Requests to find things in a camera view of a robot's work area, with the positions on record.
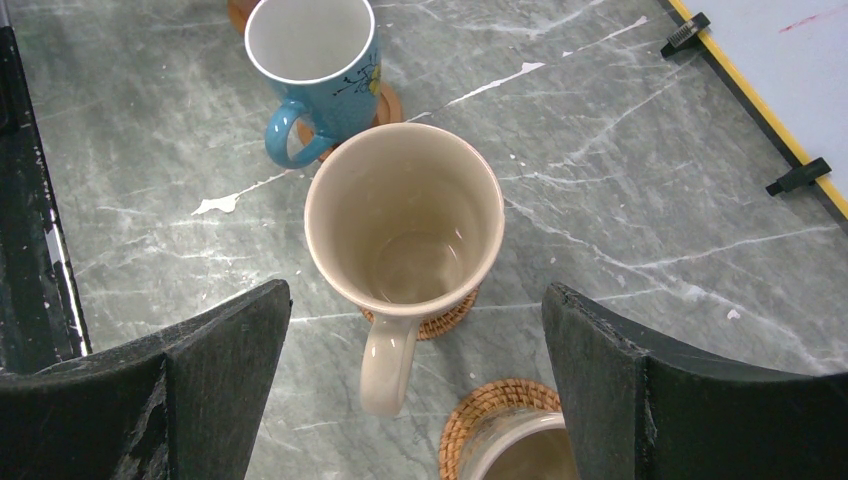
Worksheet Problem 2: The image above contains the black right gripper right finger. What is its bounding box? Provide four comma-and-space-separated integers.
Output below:
542, 283, 847, 479

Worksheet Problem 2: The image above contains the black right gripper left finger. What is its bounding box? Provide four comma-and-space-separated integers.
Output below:
1, 279, 292, 479

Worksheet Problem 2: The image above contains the cream seahorse mug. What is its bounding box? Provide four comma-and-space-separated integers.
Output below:
458, 407, 579, 480

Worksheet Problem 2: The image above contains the woven rattan coaster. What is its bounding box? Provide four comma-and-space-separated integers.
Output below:
438, 378, 561, 480
359, 285, 480, 347

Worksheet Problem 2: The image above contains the cream coral pattern mug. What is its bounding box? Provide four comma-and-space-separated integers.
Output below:
304, 123, 505, 416

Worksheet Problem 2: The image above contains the light wooden coaster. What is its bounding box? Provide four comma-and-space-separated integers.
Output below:
226, 0, 259, 35
296, 81, 404, 146

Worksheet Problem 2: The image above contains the teal blue mug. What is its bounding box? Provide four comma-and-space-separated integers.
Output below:
244, 0, 381, 169

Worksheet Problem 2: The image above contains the black whiteboard stand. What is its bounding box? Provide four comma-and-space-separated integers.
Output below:
660, 12, 831, 196

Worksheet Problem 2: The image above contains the yellow framed whiteboard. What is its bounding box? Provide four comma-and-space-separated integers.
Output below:
671, 0, 847, 213

